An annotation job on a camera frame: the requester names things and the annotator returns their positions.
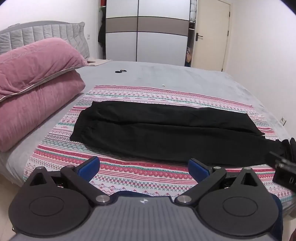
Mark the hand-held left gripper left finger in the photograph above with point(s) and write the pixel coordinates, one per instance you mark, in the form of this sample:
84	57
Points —
89	168

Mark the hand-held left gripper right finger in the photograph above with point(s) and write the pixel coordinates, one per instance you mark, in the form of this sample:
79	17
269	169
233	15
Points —
197	170

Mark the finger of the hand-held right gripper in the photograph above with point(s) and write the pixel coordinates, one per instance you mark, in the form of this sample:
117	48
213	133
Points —
281	158
290	148

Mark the black pants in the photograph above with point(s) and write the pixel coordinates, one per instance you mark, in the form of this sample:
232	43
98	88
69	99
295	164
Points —
150	134

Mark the person's blue clothing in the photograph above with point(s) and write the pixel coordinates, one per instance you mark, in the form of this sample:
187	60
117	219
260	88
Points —
277	208

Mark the plain pink pillow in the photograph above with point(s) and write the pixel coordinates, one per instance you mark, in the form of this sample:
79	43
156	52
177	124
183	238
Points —
34	109

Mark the patterned pink striped blanket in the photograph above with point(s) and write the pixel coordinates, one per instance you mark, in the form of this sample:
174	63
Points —
138	95

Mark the small black object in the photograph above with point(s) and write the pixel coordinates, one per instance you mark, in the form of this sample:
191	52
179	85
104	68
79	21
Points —
119	71

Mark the beige cloth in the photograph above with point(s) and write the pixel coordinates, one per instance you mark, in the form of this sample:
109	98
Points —
98	62

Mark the pink pillow with grey trim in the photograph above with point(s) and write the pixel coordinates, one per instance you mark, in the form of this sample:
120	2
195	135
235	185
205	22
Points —
39	62

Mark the cream door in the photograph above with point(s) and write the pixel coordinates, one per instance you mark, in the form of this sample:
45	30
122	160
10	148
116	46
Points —
212	34

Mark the dark hanging clothes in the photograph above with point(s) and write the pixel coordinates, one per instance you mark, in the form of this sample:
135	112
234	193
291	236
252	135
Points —
101	32

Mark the grey padded headboard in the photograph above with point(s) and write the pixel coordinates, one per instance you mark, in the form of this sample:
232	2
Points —
46	32

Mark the white and brown wardrobe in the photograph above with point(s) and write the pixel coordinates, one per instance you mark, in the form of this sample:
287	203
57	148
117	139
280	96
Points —
148	34

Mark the open shelf with items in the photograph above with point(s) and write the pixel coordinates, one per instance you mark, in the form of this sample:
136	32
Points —
192	25

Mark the low wall socket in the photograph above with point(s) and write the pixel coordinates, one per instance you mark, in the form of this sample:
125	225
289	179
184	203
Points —
283	121

